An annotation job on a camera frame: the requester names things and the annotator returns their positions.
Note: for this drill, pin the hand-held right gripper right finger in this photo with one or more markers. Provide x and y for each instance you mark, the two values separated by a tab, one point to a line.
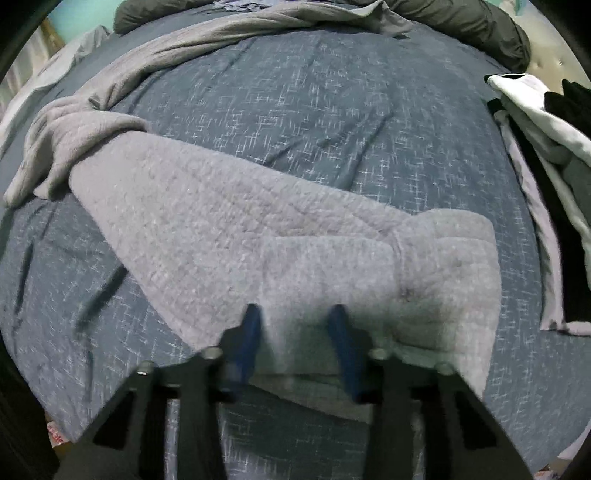
344	341

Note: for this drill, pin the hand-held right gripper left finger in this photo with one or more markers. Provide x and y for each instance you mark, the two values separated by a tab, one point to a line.
249	337

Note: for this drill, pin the grey knitted robe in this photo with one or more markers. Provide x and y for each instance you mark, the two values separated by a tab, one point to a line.
231	221

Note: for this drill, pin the white and black folded clothes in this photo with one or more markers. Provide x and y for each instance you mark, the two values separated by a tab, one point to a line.
531	106

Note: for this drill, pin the bed with blue patterned sheet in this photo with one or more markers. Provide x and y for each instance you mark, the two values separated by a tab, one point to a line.
323	115

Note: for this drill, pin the light grey blanket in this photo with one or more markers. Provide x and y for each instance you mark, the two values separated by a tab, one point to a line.
41	83

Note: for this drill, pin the black garment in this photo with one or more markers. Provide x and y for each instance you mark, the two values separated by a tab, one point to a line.
572	106

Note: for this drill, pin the small blue-grey cloth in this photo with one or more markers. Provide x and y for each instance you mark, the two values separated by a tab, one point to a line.
240	3

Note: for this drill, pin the dark grey rolled quilt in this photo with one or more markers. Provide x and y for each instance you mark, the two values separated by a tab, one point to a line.
480	27

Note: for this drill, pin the cream tufted headboard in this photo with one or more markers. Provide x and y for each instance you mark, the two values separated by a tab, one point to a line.
554	55

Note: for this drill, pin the striped curtain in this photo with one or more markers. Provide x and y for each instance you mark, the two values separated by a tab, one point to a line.
32	55

